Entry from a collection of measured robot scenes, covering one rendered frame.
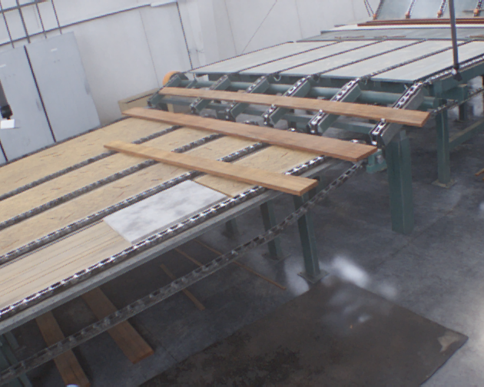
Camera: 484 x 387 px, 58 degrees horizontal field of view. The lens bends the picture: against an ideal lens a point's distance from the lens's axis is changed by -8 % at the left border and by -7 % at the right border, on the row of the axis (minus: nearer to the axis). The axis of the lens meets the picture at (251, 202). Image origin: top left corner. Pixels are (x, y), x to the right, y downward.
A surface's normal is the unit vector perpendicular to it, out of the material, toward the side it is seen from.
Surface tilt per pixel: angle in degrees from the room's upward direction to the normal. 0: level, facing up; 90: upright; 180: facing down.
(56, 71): 90
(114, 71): 89
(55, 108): 90
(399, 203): 90
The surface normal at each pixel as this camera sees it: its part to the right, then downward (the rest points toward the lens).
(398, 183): -0.79, 0.40
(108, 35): 0.58, 0.18
